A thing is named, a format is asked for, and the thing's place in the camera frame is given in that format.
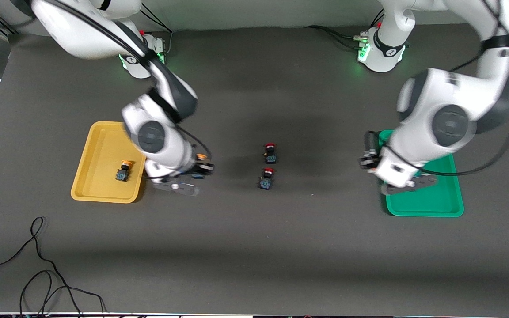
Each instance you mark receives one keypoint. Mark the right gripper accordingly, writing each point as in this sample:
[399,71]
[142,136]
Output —
[203,168]

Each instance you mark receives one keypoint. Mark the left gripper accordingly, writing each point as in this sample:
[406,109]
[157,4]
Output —
[368,160]

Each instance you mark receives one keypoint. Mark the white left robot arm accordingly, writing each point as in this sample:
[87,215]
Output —
[449,123]

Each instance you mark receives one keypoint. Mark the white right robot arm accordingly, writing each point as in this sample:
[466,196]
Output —
[157,137]

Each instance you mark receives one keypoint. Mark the green plastic tray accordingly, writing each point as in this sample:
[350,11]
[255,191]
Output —
[431,198]

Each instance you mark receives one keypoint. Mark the yellow plastic tray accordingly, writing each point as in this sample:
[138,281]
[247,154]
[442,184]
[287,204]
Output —
[100,176]

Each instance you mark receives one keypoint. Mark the red push button switch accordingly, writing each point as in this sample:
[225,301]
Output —
[267,180]
[271,154]

